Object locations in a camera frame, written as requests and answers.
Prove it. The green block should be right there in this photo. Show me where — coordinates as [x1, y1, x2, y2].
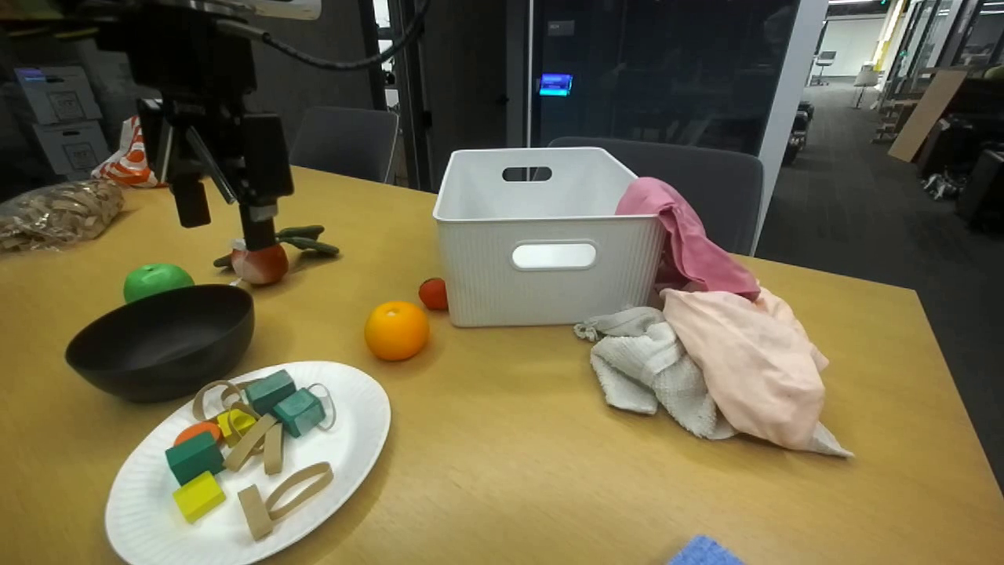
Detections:
[167, 433, 222, 483]
[244, 370, 296, 414]

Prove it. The wooden ring piece back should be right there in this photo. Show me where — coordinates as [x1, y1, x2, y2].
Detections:
[189, 376, 247, 424]

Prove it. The clear bag of snacks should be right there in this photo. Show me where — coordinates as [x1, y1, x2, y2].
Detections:
[0, 179, 123, 250]

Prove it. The dark pink cloth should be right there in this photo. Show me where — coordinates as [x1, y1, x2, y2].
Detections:
[617, 176, 760, 297]

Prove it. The blue sponge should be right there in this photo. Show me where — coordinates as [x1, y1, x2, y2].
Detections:
[667, 538, 742, 565]

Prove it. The blue lit screen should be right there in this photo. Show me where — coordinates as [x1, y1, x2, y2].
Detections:
[536, 73, 575, 98]

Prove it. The orange round block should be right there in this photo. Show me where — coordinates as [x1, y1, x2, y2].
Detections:
[173, 422, 222, 446]

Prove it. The orange white plastic bag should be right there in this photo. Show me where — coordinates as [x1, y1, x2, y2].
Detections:
[95, 117, 156, 190]

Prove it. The yellow block small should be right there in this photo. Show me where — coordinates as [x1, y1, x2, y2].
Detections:
[216, 406, 256, 444]

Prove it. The orange fruit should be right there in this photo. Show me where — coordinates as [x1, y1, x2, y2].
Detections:
[363, 301, 430, 361]

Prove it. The wooden letter piece middle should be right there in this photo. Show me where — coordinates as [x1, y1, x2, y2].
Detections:
[222, 414, 284, 477]

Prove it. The green block lower left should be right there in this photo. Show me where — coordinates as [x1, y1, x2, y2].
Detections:
[167, 433, 222, 483]

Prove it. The green block upper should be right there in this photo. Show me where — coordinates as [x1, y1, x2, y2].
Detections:
[244, 370, 296, 414]

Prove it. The red strawberry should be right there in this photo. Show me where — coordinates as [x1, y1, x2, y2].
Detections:
[416, 278, 449, 311]

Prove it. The grey chair left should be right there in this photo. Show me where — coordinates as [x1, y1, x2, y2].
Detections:
[293, 108, 399, 183]

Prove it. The black bowl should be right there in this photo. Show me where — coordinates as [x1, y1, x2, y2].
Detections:
[66, 287, 254, 401]

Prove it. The green apple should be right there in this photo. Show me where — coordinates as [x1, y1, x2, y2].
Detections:
[123, 263, 191, 301]

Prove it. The grey chair right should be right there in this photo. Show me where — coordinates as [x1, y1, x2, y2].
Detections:
[552, 136, 762, 254]

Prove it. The wooden loop piece front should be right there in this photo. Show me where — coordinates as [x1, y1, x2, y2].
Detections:
[238, 461, 333, 540]

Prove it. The yellow block front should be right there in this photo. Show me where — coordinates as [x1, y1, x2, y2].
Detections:
[173, 470, 225, 523]

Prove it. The white paper plate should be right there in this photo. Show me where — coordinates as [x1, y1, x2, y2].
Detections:
[104, 361, 392, 565]

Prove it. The teal block right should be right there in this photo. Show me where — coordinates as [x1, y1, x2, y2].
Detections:
[272, 389, 326, 437]

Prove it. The grey chair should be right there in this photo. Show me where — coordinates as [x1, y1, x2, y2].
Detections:
[552, 136, 762, 254]
[293, 108, 399, 183]

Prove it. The light pink cloth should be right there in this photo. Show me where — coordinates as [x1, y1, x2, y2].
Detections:
[661, 289, 829, 448]

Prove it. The grey cloth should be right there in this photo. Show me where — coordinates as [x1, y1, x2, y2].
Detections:
[575, 307, 851, 460]

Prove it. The white plastic bin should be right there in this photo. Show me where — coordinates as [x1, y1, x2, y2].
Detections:
[432, 149, 661, 328]

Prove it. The black cable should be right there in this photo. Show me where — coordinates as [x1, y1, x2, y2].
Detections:
[213, 0, 432, 77]

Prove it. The plush radish toy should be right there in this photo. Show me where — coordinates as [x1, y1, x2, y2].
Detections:
[213, 227, 340, 287]

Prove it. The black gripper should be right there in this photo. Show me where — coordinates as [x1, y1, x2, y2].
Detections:
[139, 98, 296, 250]

